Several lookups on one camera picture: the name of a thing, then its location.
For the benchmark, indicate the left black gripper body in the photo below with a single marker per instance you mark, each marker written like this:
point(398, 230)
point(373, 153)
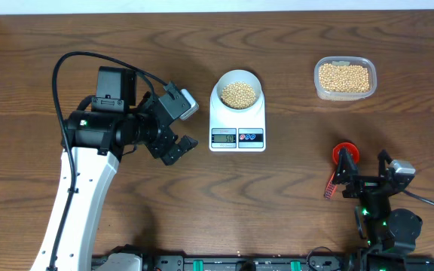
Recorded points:
point(157, 143)

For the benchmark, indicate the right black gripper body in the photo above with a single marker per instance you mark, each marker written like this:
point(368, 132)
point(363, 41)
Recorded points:
point(364, 184)

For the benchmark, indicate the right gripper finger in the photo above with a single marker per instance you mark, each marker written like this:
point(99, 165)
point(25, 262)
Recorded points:
point(346, 168)
point(384, 159)

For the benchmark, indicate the red plastic measuring scoop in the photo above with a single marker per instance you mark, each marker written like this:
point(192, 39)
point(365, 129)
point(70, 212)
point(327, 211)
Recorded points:
point(354, 153)

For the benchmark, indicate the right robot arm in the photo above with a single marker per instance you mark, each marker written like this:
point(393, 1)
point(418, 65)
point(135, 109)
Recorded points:
point(390, 233)

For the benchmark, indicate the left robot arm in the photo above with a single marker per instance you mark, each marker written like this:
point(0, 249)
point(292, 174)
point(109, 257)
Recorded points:
point(98, 132)

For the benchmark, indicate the white digital kitchen scale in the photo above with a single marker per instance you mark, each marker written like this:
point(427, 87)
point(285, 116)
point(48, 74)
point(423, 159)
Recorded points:
point(237, 131)

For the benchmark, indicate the soybeans in bowl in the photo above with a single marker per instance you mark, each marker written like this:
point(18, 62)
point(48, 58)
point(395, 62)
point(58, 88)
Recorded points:
point(238, 95)

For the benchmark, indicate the grey round bowl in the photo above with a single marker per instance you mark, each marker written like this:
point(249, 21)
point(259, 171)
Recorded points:
point(240, 76)

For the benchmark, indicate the soybeans in container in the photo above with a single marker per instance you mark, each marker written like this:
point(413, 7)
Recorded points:
point(344, 78)

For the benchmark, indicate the clear plastic container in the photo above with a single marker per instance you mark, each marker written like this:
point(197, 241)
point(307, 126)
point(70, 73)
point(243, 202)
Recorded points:
point(345, 60)

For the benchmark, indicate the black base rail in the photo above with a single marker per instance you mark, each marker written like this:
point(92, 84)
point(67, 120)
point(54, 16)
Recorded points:
point(127, 261)

